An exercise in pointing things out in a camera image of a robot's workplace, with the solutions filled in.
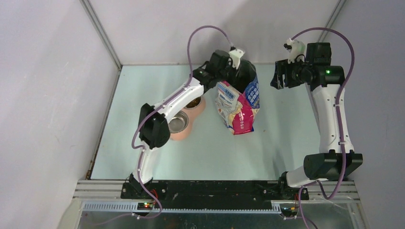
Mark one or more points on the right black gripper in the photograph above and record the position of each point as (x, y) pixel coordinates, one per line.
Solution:
(283, 67)

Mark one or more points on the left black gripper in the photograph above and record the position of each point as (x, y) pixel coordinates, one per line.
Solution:
(234, 77)

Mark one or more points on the pink pet food bag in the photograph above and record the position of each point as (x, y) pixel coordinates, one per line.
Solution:
(238, 100)

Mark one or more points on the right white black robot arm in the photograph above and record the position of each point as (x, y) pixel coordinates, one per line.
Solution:
(310, 64)

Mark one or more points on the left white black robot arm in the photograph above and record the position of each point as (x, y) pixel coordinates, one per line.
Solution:
(153, 130)

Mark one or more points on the brown kibble pet food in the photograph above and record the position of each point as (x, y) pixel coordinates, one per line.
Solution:
(193, 103)

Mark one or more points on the far steel bowl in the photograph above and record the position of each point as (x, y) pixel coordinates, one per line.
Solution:
(194, 102)

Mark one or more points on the steel bowl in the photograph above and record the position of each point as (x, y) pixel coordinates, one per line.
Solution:
(194, 102)
(178, 123)

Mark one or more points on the pink double bowl feeder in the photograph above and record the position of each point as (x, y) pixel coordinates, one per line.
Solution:
(193, 109)

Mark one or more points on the near steel bowl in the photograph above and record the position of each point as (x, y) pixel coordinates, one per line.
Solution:
(178, 123)

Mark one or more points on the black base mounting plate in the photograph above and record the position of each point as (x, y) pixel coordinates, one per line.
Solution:
(214, 194)

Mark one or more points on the right controller board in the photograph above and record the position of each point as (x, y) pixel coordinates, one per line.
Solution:
(289, 213)

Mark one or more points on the controller board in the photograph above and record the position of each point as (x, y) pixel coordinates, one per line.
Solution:
(289, 213)
(145, 206)

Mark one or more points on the left controller board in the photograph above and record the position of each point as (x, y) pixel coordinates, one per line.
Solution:
(145, 206)

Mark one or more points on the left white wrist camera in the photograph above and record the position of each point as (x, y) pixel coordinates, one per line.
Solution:
(236, 55)

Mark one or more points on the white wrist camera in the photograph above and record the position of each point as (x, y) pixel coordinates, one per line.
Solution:
(296, 50)
(236, 55)

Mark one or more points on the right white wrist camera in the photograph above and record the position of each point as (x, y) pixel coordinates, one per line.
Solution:
(296, 50)

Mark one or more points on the right corner aluminium post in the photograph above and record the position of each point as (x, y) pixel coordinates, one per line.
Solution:
(331, 20)

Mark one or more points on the corner aluminium post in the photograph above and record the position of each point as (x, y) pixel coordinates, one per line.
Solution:
(99, 28)
(331, 20)

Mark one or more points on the left corner aluminium post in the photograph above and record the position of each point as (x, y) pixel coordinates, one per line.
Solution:
(99, 28)

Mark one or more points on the aluminium front frame rail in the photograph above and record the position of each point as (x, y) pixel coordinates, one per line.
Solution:
(106, 196)

